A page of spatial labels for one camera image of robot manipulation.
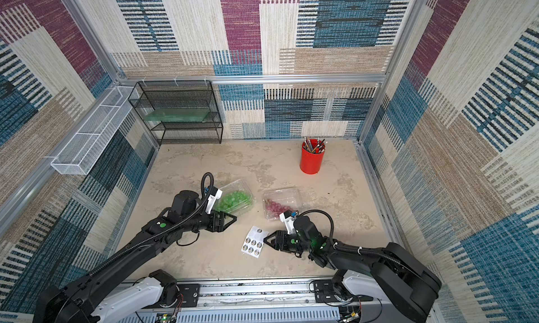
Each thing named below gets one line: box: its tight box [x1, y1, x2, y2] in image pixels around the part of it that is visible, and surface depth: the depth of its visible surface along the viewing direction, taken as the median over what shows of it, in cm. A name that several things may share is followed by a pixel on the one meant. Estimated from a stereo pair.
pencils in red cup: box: [302, 136, 328, 154], surface depth 101 cm
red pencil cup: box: [299, 138, 326, 175], surface depth 101 cm
